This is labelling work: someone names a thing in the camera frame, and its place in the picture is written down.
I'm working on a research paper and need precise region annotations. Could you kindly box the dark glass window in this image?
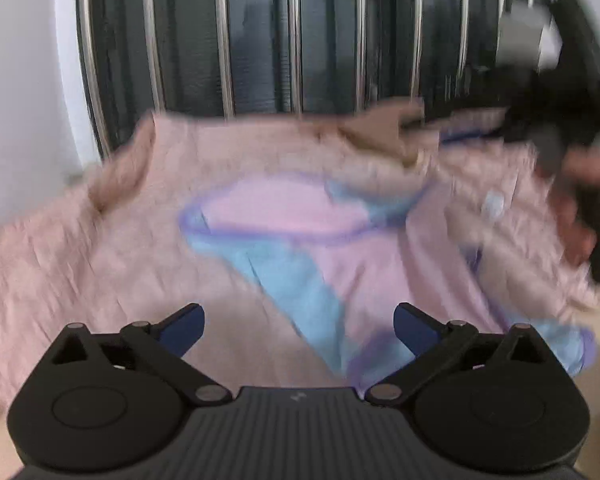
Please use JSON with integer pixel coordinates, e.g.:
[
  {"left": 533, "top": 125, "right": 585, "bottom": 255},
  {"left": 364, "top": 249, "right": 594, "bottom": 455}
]
[{"left": 75, "top": 0, "right": 581, "bottom": 161}]

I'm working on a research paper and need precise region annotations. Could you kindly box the dark striped fabric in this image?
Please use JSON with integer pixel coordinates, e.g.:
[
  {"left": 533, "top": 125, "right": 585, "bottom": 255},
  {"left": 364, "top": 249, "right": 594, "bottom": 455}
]
[{"left": 75, "top": 0, "right": 581, "bottom": 161}]

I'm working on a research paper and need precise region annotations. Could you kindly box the pink blue purple-trimmed top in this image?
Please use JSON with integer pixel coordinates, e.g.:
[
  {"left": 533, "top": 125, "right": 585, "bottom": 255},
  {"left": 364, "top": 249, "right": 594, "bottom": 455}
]
[{"left": 180, "top": 170, "right": 598, "bottom": 396}]

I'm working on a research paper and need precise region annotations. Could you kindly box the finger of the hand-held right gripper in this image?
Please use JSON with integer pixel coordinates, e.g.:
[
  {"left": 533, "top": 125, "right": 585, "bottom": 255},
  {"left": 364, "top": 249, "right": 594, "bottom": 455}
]
[{"left": 405, "top": 110, "right": 511, "bottom": 147}]

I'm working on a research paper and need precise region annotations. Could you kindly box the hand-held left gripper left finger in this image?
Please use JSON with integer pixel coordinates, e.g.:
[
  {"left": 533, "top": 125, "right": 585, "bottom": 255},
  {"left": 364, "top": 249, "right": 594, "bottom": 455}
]
[{"left": 50, "top": 303, "right": 233, "bottom": 407}]

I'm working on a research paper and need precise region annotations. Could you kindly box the person's right hand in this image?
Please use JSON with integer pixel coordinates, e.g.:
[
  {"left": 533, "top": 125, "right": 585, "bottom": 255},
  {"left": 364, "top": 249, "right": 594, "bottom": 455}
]
[{"left": 550, "top": 146, "right": 600, "bottom": 267}]

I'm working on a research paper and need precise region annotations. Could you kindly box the pink quilted jacket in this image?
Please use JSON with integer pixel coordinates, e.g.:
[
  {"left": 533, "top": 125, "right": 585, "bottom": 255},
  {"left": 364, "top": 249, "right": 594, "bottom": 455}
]
[{"left": 0, "top": 100, "right": 600, "bottom": 411}]

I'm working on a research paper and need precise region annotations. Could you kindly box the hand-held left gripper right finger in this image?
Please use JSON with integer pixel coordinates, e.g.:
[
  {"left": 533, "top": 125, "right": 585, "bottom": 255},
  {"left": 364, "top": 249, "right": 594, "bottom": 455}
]
[{"left": 365, "top": 302, "right": 551, "bottom": 407}]

